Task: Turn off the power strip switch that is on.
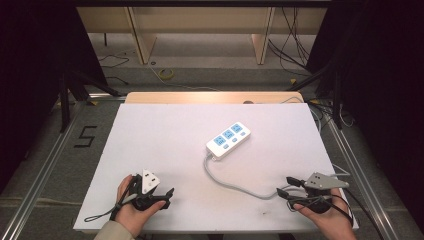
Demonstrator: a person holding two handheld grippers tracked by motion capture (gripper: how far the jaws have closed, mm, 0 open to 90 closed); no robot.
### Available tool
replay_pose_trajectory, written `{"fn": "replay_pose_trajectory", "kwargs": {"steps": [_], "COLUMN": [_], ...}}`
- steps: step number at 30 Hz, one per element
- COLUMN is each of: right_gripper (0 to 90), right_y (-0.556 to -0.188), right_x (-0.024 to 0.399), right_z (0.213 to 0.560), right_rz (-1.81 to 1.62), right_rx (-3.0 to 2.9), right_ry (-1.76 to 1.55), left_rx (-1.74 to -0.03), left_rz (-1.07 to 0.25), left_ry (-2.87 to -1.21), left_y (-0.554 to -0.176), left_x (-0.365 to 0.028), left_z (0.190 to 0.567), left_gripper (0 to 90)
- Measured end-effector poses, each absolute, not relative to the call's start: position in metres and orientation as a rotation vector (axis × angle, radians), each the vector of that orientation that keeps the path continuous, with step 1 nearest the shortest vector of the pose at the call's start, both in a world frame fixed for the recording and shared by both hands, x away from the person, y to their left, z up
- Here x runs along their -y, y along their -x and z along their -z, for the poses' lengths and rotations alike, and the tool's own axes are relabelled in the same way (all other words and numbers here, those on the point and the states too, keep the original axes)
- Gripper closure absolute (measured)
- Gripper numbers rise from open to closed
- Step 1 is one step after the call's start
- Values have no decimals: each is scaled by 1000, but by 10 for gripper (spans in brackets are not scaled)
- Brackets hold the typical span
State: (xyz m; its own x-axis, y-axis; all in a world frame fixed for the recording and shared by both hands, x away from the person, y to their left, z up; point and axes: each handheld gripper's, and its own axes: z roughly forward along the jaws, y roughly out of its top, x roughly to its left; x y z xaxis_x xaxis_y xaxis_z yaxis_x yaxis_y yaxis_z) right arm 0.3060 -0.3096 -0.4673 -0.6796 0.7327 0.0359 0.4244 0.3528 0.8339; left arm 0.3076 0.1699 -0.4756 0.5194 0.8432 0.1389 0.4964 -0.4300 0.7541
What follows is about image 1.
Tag person's left hand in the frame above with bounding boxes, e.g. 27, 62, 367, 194
114, 174, 167, 238

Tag black curtain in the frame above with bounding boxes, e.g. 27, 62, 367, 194
305, 0, 424, 232
0, 0, 108, 195

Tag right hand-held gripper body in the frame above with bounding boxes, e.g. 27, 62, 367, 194
300, 171, 351, 215

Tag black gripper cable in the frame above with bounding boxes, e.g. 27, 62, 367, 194
328, 189, 385, 240

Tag person's right hand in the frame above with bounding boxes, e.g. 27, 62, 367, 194
292, 188, 357, 240

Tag bundle of black cables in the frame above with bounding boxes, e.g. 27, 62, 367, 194
267, 6, 312, 74

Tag black metal stand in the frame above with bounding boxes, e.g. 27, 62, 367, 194
285, 62, 345, 130
58, 69, 122, 134

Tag yellow tape roll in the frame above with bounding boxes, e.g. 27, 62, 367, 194
157, 67, 175, 81

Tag grey power strip cable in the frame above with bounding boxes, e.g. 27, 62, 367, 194
203, 95, 352, 201

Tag white table cover board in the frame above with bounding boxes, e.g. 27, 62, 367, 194
72, 102, 360, 233

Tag thin black floor cable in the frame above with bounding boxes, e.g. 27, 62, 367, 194
97, 54, 131, 70
105, 75, 130, 86

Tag light wooden shelf unit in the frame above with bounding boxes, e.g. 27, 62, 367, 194
76, 5, 328, 66

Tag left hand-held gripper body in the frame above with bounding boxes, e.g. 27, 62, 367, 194
128, 168, 168, 212

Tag black gripper wrist strap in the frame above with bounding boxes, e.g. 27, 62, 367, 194
83, 192, 135, 223

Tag white power strip blue sockets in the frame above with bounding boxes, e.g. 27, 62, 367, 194
205, 121, 252, 161

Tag aluminium frame rail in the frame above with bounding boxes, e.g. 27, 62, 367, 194
87, 92, 128, 102
323, 114, 402, 240
0, 99, 88, 240

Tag white floor cable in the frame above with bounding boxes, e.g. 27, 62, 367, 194
146, 62, 222, 92

